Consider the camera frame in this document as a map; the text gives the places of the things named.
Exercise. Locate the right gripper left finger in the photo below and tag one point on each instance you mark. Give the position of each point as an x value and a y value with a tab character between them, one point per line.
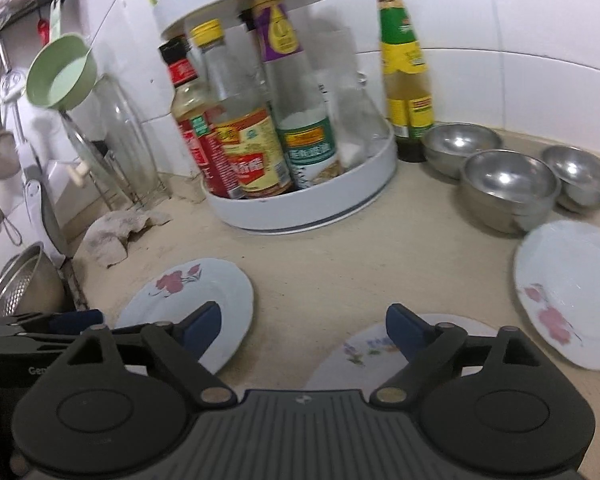
122	401

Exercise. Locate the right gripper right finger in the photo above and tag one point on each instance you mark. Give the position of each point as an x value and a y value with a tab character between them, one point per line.
486	404

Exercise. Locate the multicolour floral white plate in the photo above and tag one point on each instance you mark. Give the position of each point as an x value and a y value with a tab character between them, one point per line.
363	362

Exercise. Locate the pink flower plate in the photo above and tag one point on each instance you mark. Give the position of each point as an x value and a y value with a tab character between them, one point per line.
556	273
183	289

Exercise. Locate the steel bowl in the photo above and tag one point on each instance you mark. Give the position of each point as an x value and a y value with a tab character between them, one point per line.
446	146
508	191
579	172

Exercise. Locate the steel colander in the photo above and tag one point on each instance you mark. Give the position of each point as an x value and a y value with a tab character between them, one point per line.
31	284

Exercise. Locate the dirty grey rag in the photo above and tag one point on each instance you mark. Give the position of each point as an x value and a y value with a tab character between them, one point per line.
105	240

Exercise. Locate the glass pot lid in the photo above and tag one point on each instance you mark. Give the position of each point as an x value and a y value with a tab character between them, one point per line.
106	114

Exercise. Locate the green plastic ladle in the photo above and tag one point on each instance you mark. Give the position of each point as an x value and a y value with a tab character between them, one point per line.
62	75

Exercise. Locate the red label soy sauce bottle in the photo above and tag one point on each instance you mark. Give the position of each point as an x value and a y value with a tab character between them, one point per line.
192	108

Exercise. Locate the green yellow oyster sauce bottle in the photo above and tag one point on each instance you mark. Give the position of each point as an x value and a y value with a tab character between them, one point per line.
406	80

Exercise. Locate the yellow cap vinegar bottle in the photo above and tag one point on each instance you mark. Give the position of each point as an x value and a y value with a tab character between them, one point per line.
242	122

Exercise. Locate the purple label fish sauce bottle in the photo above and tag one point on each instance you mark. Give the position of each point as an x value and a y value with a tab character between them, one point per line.
299	109

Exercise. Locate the white two-tier rotating rack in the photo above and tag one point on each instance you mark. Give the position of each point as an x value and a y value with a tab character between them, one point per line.
298	209

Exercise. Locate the white handled spatula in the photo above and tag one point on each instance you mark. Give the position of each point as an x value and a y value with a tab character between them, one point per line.
40	207

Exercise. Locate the wire lid rack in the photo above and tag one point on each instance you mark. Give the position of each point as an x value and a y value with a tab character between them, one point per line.
123	175

